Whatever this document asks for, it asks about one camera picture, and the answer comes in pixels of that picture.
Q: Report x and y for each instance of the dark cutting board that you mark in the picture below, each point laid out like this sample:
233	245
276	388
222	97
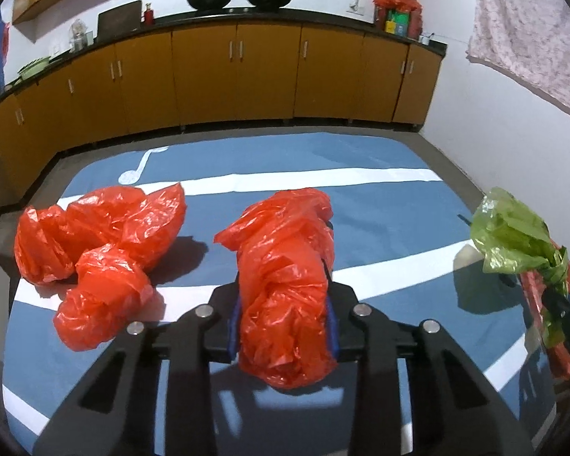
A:
119	20

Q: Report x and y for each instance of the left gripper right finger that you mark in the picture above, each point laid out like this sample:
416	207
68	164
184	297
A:
454	409

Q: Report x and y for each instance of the blue striped tablecloth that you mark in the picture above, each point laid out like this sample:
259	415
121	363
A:
400	240

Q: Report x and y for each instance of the pink floral hanging cloth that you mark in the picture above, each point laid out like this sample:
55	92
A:
528	41

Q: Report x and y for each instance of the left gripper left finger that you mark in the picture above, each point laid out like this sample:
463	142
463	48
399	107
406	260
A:
111	410

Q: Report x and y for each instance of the lower wooden kitchen cabinets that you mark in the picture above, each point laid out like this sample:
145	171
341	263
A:
231	71

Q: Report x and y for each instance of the red plastic basket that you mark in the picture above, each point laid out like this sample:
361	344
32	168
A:
552	338

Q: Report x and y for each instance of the green basin on counter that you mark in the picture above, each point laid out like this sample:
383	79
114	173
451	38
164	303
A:
33	68

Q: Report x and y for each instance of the red plastic bag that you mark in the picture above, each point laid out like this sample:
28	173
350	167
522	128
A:
39	246
113	285
285	289

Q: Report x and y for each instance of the red bottle on counter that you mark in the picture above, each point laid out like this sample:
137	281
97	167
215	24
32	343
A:
148	15

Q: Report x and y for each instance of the red bag on counter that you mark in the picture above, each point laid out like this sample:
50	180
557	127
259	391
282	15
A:
402	18

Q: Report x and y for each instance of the glass jars on counter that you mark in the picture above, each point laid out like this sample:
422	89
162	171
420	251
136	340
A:
80	36

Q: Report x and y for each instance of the olive green plastic bag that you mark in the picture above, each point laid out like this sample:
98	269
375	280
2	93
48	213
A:
514	239

